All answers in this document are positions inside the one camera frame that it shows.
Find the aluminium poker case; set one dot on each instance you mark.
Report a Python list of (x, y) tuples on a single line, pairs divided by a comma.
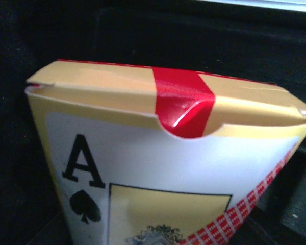
[(255, 43)]

